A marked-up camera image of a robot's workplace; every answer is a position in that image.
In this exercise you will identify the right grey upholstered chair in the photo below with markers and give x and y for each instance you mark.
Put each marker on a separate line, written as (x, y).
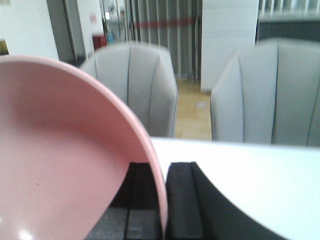
(269, 93)

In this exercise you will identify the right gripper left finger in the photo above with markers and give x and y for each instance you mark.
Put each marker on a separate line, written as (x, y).
(134, 211)

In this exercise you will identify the grey counter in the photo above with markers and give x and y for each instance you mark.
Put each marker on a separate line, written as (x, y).
(305, 28)

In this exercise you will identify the white cabinet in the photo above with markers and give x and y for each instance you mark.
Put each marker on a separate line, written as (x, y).
(226, 26)

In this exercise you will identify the grey upholstered chair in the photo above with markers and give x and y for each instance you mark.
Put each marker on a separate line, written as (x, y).
(269, 93)
(142, 76)

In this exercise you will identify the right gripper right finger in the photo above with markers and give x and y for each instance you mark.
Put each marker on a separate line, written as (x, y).
(197, 210)

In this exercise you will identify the pink plastic bowl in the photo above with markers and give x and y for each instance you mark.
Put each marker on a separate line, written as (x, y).
(66, 143)

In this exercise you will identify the red barrier tape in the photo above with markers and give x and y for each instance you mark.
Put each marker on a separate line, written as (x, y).
(185, 21)

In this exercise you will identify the left grey upholstered chair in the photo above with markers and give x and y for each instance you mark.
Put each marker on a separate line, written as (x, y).
(142, 76)

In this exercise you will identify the red bin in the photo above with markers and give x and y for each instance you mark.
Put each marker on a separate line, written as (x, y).
(99, 40)

